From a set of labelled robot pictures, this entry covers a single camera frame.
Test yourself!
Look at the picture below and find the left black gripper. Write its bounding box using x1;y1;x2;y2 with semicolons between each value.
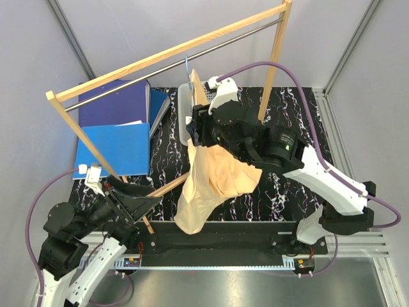
73;173;162;238

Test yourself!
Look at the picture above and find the beige t shirt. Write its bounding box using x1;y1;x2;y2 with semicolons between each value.
173;68;263;235

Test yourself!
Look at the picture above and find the light blue wire hanger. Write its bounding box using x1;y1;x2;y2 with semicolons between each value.
185;54;194;95

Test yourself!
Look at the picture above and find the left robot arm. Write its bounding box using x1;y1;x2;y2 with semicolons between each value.
37;176;160;306

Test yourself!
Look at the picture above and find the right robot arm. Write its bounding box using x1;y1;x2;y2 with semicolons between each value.
186;100;376;254

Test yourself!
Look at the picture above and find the white plastic basket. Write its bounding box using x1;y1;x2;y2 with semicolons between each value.
177;81;216;146

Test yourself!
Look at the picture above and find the blue upright binder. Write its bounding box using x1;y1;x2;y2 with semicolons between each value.
149;89;171;138

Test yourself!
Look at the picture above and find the blue folder with papers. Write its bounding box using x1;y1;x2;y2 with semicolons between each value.
83;123;150;176

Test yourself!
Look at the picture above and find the wooden clothes rack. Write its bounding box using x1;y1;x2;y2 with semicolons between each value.
45;0;293;235

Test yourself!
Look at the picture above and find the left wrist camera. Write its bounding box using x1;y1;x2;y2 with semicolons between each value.
78;164;104;195

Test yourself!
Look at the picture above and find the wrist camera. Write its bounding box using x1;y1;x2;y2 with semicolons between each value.
206;76;238;115
78;164;104;195

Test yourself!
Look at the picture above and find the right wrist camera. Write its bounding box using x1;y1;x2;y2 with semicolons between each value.
206;76;238;115

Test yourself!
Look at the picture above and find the purple ring binder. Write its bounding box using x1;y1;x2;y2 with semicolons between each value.
79;80;150;127

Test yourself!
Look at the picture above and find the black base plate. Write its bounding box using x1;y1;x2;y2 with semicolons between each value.
62;220;330;256

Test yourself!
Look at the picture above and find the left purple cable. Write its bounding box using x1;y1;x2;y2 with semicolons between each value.
28;168;87;307

